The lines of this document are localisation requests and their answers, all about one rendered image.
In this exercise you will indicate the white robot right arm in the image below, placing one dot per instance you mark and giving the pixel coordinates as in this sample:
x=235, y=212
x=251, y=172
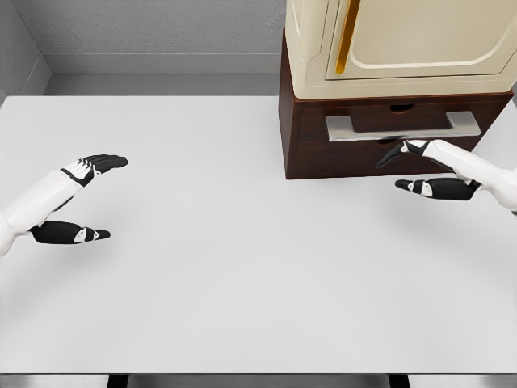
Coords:
x=509, y=190

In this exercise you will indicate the cream appliance with rounded door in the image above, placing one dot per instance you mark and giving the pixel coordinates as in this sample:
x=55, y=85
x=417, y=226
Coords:
x=424, y=36

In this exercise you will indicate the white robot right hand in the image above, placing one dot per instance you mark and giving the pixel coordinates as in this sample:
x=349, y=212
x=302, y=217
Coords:
x=464, y=161

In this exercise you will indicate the dark brown wooden drawer cabinet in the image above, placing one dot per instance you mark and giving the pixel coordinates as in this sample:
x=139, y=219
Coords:
x=291, y=141

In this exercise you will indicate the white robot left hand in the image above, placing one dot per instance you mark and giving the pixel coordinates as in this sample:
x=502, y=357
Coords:
x=44, y=194

